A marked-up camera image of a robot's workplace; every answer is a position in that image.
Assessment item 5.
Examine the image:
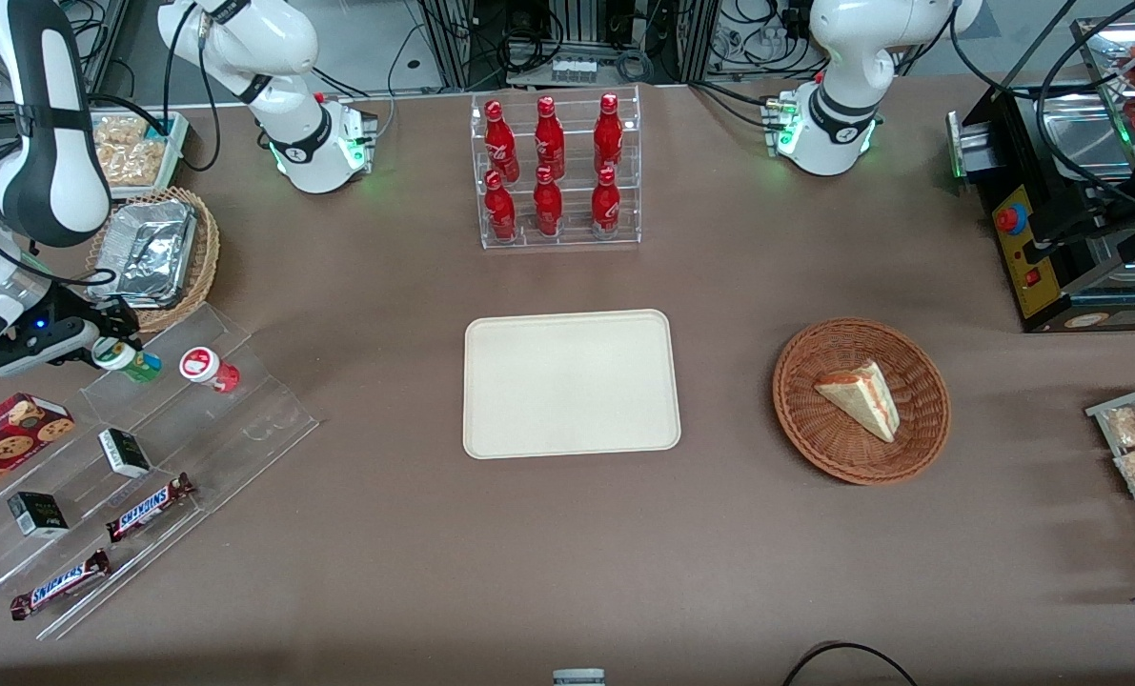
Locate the black machine yellow panel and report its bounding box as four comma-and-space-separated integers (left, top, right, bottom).
945, 14, 1135, 334

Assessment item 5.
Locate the white snack tray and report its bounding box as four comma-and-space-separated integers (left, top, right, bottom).
91, 110, 190, 201

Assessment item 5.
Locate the green gum jar white lid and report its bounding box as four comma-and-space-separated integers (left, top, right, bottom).
91, 337, 163, 384

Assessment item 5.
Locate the stack of foil trays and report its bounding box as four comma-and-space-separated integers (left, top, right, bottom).
100, 198, 198, 311

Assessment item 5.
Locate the cream plastic tray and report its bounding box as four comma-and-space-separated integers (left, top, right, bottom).
463, 309, 682, 461

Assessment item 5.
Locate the round brown wicker basket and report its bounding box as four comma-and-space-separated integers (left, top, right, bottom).
772, 317, 952, 487

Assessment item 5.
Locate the black cable loop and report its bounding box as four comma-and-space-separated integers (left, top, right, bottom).
781, 641, 921, 686

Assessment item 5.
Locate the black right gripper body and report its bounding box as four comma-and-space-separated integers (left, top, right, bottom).
0, 284, 122, 346

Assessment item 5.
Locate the clear acrylic stepped shelf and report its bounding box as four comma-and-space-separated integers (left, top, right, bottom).
0, 303, 321, 641

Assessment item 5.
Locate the small black carton box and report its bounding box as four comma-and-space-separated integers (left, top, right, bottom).
7, 491, 70, 539
98, 428, 153, 479

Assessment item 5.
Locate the red cola bottle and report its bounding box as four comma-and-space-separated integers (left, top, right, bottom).
594, 92, 624, 174
591, 166, 621, 235
535, 95, 566, 180
534, 166, 564, 237
484, 99, 518, 182
484, 170, 517, 242

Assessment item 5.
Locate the grey wire rack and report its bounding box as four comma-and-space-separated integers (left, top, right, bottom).
1085, 379, 1135, 582

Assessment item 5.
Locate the clear acrylic bottle rack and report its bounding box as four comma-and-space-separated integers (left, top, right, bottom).
470, 84, 643, 251

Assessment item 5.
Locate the clear bag of crackers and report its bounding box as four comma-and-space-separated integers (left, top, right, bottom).
95, 143, 163, 187
93, 115, 149, 146

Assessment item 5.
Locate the triangular cake slice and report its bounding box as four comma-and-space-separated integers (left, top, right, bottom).
813, 359, 902, 444

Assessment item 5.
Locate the light wicker basket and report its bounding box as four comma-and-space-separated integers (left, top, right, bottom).
85, 186, 221, 333

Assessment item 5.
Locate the red gum jar white lid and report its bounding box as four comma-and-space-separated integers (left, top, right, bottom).
179, 347, 241, 394

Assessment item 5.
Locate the red tartan cookie box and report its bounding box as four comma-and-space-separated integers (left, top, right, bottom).
0, 392, 76, 508

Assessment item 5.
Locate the Snickers chocolate bar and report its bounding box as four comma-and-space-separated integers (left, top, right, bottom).
106, 473, 196, 543
10, 549, 111, 621

